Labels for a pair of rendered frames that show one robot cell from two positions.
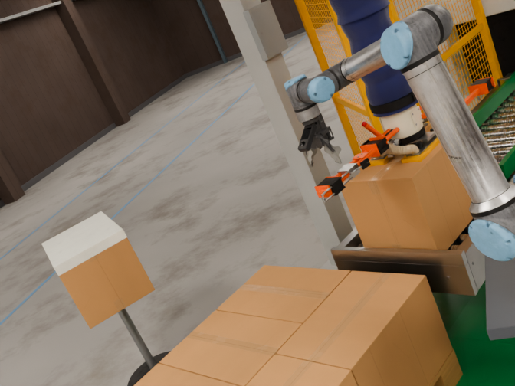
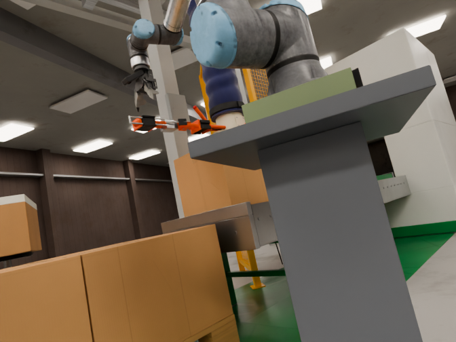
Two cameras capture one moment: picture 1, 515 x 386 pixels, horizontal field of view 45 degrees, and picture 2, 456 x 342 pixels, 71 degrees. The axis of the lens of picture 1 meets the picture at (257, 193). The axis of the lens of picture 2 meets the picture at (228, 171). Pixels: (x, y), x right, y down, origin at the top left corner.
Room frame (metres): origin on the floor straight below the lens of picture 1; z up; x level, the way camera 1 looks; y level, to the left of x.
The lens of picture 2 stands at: (0.81, -0.45, 0.56)
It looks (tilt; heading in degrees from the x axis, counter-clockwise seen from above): 8 degrees up; 354
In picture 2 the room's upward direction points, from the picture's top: 12 degrees counter-clockwise
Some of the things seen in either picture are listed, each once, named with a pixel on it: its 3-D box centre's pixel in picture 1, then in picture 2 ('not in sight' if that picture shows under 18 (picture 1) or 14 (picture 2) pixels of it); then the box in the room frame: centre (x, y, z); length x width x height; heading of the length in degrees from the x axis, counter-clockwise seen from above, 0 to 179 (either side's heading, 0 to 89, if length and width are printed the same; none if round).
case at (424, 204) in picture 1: (419, 186); (239, 182); (2.69, -0.72, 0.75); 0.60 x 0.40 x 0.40; 128
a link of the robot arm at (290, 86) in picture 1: (300, 93); (137, 48); (2.31, -0.30, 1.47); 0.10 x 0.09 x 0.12; 22
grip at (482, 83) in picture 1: (481, 86); not in sight; (2.68, -1.13, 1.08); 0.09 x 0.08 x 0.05; 40
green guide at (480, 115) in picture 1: (473, 117); not in sight; (3.67, -1.45, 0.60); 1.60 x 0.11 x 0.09; 130
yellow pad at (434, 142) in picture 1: (427, 140); not in sight; (2.61, -0.80, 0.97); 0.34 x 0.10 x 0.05; 130
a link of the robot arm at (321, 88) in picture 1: (317, 88); (144, 34); (2.22, -0.36, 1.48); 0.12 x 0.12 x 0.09; 22
